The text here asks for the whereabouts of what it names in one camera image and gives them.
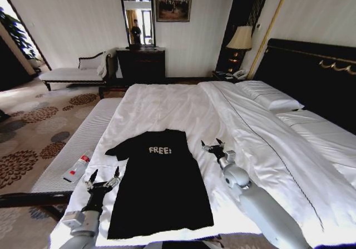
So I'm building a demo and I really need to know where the white duvet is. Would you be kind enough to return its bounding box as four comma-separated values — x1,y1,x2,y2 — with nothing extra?
50,81,356,247

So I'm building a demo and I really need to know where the person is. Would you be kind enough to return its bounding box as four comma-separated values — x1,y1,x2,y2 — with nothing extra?
130,18,142,45

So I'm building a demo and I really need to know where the white striped pillow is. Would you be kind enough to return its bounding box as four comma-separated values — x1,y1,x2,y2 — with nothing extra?
235,80,305,112
275,110,356,176

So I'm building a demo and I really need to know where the white chaise longue, dark frame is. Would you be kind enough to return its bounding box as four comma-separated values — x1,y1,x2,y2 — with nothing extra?
38,51,112,98

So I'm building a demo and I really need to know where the white striped bed bench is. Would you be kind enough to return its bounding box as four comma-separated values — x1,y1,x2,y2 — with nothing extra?
0,97,123,222

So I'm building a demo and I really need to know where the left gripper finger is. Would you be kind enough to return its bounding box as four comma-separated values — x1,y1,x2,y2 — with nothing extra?
105,166,121,190
84,168,99,191

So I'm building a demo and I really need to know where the dark nightstand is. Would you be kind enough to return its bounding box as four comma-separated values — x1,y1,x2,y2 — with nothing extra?
211,69,249,84

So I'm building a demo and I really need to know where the dark wooden dresser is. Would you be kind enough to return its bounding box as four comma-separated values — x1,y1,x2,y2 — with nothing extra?
115,47,167,86

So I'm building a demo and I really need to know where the black headboard with gold trim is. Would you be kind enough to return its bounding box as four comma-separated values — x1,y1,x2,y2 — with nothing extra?
252,38,356,136

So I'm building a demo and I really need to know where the black T-shirt with FREE print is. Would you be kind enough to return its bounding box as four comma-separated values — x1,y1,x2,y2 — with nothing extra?
104,128,215,240

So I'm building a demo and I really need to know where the dark gold-striped wall panel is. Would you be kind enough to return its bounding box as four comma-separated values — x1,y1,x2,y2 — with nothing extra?
215,0,274,72

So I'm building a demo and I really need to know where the white throw cloth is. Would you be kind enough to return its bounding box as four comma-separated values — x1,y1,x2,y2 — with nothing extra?
96,51,110,78

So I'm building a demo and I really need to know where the gold-framed painting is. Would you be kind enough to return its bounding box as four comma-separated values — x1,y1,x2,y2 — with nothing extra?
154,0,194,23

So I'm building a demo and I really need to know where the table lamp with cream shade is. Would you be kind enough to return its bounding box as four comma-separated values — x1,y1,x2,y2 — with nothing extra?
225,25,254,66

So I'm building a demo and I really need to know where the dark-framed wall mirror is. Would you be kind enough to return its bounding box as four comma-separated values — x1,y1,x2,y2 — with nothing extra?
117,0,157,48

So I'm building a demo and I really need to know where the dark robot front panel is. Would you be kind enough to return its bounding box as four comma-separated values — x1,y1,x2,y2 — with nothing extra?
159,240,214,249

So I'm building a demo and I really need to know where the clear packet with red label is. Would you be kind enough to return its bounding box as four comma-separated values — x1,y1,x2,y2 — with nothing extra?
62,155,91,183

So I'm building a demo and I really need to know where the white telephone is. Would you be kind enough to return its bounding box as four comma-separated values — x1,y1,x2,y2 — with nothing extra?
231,68,247,80

